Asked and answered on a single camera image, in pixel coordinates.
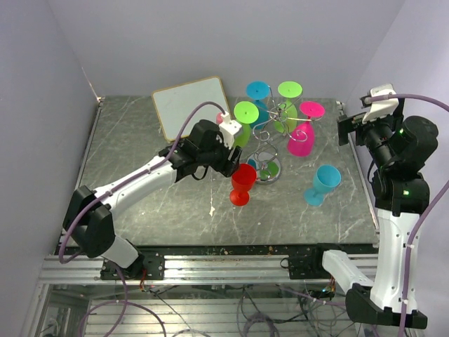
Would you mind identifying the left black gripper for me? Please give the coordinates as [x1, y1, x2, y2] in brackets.
[199, 133, 243, 178]

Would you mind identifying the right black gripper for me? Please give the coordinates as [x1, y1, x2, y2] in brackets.
[337, 107, 403, 169]

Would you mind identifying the green wine glass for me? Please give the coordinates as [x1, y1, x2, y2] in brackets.
[274, 81, 303, 135]
[234, 101, 259, 147]

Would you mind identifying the pink wine glass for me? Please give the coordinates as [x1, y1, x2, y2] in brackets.
[287, 101, 326, 157]

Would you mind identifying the blue wine glass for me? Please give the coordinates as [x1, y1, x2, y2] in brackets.
[304, 165, 342, 206]
[246, 81, 270, 130]

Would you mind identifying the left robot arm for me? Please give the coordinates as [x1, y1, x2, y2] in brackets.
[62, 119, 242, 279]

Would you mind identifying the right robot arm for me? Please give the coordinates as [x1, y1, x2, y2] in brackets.
[309, 115, 438, 330]

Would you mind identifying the red wine glass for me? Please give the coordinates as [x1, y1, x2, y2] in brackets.
[229, 164, 257, 206]

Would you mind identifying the chrome wine glass rack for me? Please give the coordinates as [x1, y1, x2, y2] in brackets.
[243, 83, 307, 184]

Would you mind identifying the small pink bottle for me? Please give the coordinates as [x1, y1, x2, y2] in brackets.
[215, 113, 227, 125]

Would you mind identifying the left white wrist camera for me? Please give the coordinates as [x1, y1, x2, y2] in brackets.
[218, 112, 243, 149]

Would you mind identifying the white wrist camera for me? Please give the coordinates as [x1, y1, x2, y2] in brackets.
[218, 112, 243, 149]
[360, 84, 399, 124]

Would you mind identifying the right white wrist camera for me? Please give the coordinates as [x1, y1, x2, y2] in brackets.
[360, 84, 399, 124]

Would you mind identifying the small whiteboard with wooden frame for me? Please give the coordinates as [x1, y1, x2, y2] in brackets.
[152, 76, 229, 142]

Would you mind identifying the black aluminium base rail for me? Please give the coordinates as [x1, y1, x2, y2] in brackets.
[41, 242, 380, 282]

